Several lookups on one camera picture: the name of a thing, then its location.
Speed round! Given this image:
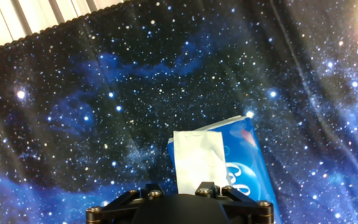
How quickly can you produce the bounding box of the white paper napkin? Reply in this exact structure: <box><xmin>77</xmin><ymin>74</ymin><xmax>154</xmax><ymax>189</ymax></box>
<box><xmin>172</xmin><ymin>129</ymin><xmax>232</xmax><ymax>196</ymax></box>

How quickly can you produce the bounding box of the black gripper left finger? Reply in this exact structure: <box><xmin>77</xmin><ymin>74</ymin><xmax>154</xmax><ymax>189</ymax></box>
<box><xmin>85</xmin><ymin>182</ymin><xmax>165</xmax><ymax>224</ymax></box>

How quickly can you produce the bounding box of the galaxy print tablecloth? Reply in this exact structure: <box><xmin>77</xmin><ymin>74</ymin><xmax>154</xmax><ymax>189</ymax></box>
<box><xmin>0</xmin><ymin>0</ymin><xmax>358</xmax><ymax>224</ymax></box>

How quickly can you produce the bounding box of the blue tissue pack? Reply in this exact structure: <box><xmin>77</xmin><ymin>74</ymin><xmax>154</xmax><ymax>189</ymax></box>
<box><xmin>166</xmin><ymin>114</ymin><xmax>284</xmax><ymax>224</ymax></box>

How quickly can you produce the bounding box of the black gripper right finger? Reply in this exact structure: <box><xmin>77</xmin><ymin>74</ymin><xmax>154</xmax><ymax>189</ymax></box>
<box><xmin>195</xmin><ymin>181</ymin><xmax>275</xmax><ymax>224</ymax></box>

